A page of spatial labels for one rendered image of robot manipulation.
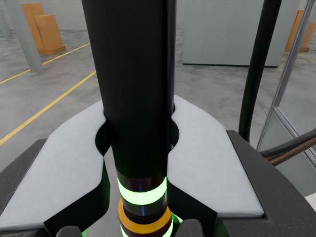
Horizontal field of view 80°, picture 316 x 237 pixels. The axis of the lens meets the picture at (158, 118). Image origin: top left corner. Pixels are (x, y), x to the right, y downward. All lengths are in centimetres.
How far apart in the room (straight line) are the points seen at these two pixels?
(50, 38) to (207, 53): 552
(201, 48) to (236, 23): 98
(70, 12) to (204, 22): 1030
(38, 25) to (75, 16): 614
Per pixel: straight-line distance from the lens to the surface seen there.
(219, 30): 560
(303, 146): 31
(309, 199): 65
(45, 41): 840
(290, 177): 147
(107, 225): 200
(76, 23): 1433
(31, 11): 841
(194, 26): 556
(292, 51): 154
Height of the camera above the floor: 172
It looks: 33 degrees down
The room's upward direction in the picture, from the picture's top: 2 degrees counter-clockwise
